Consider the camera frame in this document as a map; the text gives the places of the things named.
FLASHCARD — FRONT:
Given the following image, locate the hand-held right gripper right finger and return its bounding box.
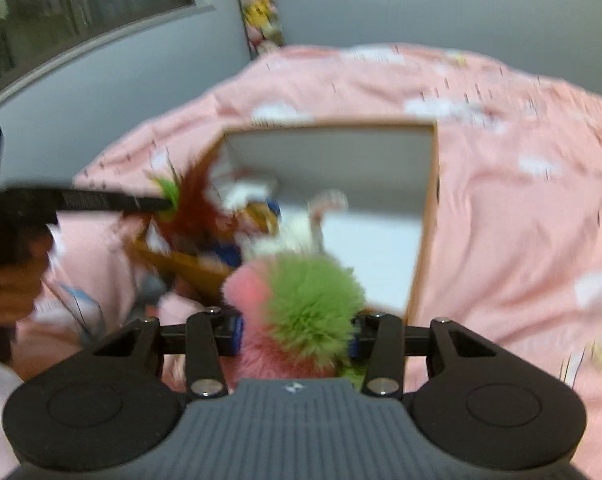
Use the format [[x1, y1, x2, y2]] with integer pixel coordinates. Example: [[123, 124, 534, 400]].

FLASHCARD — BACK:
[[348, 312, 497, 398]]

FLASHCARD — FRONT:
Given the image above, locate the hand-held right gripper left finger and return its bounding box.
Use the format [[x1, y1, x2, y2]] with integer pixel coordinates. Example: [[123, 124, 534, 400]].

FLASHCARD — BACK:
[[93, 307, 244, 401]]

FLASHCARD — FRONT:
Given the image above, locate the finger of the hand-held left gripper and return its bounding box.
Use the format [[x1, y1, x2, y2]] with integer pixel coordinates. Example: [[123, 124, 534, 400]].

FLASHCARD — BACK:
[[46, 187, 174, 213]]

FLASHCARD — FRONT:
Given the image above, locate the pink green fluffy ball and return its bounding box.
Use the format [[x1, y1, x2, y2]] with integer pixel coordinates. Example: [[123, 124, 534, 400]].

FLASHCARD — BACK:
[[221, 252, 367, 381]]

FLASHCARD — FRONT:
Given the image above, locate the red feather toy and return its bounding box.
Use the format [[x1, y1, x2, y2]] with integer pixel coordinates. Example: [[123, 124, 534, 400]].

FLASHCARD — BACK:
[[121, 147, 242, 256]]

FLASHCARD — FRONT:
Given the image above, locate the orange cardboard box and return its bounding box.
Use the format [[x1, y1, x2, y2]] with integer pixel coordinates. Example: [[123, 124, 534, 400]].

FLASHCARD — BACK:
[[126, 120, 442, 326]]

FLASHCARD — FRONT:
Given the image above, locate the person's left hand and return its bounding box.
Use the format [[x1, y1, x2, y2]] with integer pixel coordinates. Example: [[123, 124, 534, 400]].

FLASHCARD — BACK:
[[0, 232, 56, 331]]

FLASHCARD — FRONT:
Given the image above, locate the pink white crocheted toy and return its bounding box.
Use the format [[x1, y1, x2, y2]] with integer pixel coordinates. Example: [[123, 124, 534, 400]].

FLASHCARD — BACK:
[[306, 189, 351, 221]]

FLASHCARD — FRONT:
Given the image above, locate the pink printed blanket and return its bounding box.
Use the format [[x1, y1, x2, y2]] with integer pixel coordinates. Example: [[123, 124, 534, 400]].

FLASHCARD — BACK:
[[16, 42, 602, 480]]

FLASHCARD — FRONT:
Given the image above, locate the window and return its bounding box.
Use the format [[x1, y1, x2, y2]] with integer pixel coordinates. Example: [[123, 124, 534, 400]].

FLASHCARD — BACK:
[[0, 0, 217, 111]]

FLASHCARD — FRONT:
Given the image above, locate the clear tube of plush toys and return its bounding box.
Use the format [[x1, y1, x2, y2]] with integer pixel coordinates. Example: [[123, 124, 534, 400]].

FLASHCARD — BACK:
[[226, 0, 287, 61]]

